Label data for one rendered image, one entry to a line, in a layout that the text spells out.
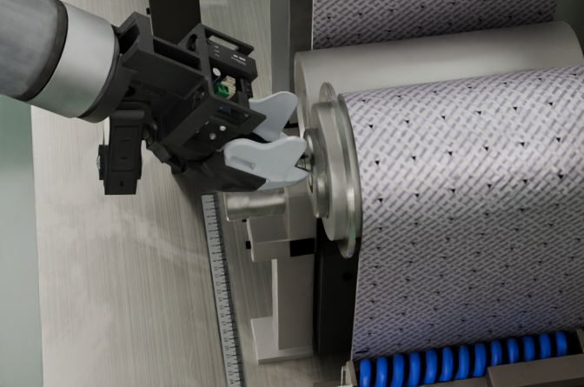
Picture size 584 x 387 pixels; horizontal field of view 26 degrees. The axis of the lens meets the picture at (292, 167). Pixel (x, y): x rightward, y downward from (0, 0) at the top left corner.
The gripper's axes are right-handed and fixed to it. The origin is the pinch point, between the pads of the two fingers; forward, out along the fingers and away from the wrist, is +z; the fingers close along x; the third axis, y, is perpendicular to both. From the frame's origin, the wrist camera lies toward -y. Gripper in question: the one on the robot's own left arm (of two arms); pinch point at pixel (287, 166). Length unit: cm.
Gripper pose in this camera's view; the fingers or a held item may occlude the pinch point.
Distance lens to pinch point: 102.8
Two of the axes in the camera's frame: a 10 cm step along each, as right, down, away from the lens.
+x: -1.5, -8.0, 5.8
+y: 6.3, -5.3, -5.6
